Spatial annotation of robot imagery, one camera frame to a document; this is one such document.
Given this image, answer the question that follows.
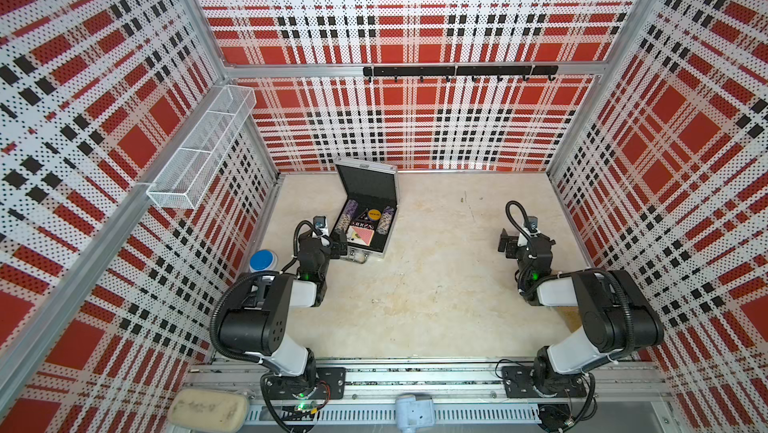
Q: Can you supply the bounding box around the aluminium poker set case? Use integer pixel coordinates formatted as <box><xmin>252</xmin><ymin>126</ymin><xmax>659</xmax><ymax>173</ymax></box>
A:
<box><xmin>332</xmin><ymin>157</ymin><xmax>400</xmax><ymax>263</ymax></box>

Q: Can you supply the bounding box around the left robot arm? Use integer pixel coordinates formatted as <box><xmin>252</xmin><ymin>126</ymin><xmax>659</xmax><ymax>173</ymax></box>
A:
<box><xmin>209</xmin><ymin>232</ymin><xmax>347</xmax><ymax>401</ymax></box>

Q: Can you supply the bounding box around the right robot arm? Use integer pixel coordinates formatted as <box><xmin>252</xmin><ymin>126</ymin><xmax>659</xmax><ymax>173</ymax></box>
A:
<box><xmin>498</xmin><ymin>200</ymin><xmax>664</xmax><ymax>397</ymax></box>

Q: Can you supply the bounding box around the left poker chip row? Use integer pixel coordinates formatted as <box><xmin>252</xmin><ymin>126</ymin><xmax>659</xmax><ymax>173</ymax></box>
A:
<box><xmin>335</xmin><ymin>199</ymin><xmax>358</xmax><ymax>234</ymax></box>

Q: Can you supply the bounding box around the poker chip row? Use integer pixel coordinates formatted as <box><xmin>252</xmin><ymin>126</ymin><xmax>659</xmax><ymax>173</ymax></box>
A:
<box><xmin>335</xmin><ymin>199</ymin><xmax>358</xmax><ymax>234</ymax></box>
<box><xmin>376</xmin><ymin>206</ymin><xmax>396</xmax><ymax>235</ymax></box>

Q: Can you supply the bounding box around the right poker chip row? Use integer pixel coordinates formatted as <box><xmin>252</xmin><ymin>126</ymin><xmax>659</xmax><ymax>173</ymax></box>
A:
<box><xmin>376</xmin><ymin>206</ymin><xmax>396</xmax><ymax>235</ymax></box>

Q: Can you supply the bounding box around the playing card deck box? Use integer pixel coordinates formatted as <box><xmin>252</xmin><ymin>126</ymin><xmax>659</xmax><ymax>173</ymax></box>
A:
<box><xmin>346</xmin><ymin>225</ymin><xmax>376</xmax><ymax>246</ymax></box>

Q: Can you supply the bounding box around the black triangular all-in button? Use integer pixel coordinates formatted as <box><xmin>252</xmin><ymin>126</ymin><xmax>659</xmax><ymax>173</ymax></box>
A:
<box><xmin>355</xmin><ymin>209</ymin><xmax>370</xmax><ymax>222</ymax></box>

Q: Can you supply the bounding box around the blue white round button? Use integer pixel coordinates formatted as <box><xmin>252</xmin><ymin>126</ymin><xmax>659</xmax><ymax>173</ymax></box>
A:
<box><xmin>248</xmin><ymin>249</ymin><xmax>278</xmax><ymax>272</ymax></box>

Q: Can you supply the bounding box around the beige sponge block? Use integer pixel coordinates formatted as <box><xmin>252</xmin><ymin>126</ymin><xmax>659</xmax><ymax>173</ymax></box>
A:
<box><xmin>167</xmin><ymin>388</ymin><xmax>250</xmax><ymax>433</ymax></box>

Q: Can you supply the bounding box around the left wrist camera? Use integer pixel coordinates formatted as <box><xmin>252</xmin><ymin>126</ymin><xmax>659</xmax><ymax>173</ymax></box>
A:
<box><xmin>313</xmin><ymin>215</ymin><xmax>329</xmax><ymax>236</ymax></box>

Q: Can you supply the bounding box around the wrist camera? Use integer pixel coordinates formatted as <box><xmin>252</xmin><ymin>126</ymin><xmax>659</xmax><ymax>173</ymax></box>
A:
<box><xmin>313</xmin><ymin>215</ymin><xmax>329</xmax><ymax>236</ymax></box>
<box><xmin>526</xmin><ymin>216</ymin><xmax>539</xmax><ymax>235</ymax></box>

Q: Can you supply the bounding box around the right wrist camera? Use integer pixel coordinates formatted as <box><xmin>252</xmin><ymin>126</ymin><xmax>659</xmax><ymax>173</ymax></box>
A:
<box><xmin>526</xmin><ymin>216</ymin><xmax>539</xmax><ymax>235</ymax></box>

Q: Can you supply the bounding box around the white wire mesh basket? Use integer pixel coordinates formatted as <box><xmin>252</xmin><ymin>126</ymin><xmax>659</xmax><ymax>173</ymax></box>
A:
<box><xmin>147</xmin><ymin>85</ymin><xmax>256</xmax><ymax>210</ymax></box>

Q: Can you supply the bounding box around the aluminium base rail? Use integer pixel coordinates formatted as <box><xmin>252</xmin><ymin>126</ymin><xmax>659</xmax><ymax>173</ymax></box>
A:
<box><xmin>179</xmin><ymin>359</ymin><xmax>679</xmax><ymax>428</ymax></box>

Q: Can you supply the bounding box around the black wall hook rail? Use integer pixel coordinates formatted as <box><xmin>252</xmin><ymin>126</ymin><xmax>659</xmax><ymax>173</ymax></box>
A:
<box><xmin>362</xmin><ymin>64</ymin><xmax>559</xmax><ymax>79</ymax></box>

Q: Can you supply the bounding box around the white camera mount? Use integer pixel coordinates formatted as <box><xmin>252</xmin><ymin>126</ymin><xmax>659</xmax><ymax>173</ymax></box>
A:
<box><xmin>395</xmin><ymin>394</ymin><xmax>436</xmax><ymax>433</ymax></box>

